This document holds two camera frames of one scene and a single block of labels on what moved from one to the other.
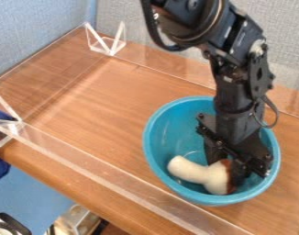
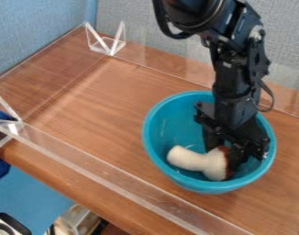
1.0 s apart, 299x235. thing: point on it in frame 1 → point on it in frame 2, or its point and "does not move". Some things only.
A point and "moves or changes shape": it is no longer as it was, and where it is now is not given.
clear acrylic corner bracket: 96,42 does not move
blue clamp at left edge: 0,165 does not move
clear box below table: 77,221 does not move
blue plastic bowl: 171,135 moves or changes shape
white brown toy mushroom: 213,175 moves or changes shape
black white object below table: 5,225 does not move
